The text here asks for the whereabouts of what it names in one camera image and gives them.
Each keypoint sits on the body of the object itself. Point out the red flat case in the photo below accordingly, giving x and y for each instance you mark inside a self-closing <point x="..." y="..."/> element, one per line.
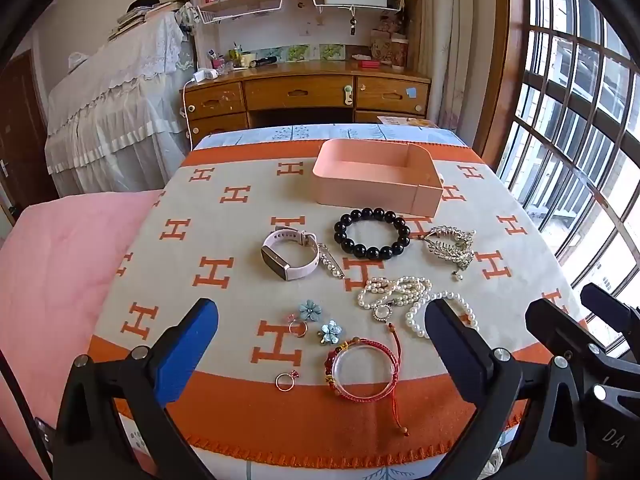
<point x="371" y="64"/>

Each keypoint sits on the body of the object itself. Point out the barred window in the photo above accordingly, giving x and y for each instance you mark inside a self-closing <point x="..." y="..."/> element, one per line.
<point x="565" y="110"/>

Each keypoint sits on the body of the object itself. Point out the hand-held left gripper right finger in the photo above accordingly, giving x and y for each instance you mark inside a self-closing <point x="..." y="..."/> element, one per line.
<point x="457" y="350"/>

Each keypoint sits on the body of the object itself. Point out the patterned gift box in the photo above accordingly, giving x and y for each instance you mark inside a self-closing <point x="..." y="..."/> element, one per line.
<point x="381" y="47"/>

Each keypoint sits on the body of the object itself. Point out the green drawer latch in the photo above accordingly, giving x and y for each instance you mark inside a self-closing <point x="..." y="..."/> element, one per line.
<point x="347" y="96"/>

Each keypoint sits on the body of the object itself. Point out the orange printed box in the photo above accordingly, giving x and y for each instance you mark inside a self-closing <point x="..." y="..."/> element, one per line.
<point x="405" y="121"/>

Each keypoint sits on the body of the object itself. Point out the beige curtain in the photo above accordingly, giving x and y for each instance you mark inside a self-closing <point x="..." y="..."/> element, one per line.
<point x="457" y="50"/>

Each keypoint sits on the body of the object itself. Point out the wooden desk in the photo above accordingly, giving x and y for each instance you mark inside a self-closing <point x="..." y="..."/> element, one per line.
<point x="295" y="92"/>

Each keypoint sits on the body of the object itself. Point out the small pearl hair clip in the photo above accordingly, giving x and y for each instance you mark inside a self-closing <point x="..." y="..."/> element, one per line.
<point x="330" y="262"/>

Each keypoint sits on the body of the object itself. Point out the blue flower earring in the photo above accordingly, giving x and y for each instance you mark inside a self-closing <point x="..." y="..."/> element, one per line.
<point x="309" y="310"/>
<point x="330" y="332"/>

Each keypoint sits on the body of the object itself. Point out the black flashlight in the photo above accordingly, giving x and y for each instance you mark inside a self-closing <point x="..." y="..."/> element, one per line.
<point x="262" y="62"/>

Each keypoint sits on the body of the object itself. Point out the silver leaf brooch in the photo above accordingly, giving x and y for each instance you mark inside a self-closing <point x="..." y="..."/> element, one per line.
<point x="450" y="250"/>

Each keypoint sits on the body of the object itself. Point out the brown wooden door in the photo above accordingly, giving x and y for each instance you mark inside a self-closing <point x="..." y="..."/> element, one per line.
<point x="20" y="135"/>

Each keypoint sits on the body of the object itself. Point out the pink box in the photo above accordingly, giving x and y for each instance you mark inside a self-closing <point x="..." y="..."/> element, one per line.
<point x="350" y="187"/>

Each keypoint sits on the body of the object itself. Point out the paper cup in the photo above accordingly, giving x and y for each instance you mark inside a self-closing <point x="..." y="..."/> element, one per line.
<point x="399" y="52"/>

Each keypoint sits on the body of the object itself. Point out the pink quilt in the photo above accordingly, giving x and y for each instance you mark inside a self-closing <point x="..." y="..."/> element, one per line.
<point x="60" y="285"/>

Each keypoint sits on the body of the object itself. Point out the desk pen holder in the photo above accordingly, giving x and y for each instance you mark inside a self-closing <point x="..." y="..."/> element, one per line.
<point x="222" y="62"/>

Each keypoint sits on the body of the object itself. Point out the white lace furniture cover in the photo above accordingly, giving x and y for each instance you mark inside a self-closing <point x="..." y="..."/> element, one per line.
<point x="110" y="125"/>

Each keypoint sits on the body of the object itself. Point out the orange patterned blanket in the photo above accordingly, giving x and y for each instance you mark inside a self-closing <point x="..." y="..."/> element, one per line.
<point x="225" y="220"/>

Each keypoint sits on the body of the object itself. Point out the stack of books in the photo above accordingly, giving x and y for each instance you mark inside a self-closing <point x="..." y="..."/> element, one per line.
<point x="135" y="17"/>

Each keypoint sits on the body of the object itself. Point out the pink smart watch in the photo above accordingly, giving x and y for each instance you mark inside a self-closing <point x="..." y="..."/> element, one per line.
<point x="275" y="260"/>

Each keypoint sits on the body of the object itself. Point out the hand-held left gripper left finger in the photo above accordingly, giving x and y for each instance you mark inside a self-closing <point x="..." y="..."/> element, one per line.
<point x="185" y="350"/>

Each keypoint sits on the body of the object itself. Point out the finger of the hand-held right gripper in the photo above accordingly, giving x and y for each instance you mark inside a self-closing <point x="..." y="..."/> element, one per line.
<point x="607" y="305"/>
<point x="555" y="325"/>

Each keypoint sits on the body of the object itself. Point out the white charger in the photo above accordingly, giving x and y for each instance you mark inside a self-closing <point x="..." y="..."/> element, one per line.
<point x="205" y="75"/>

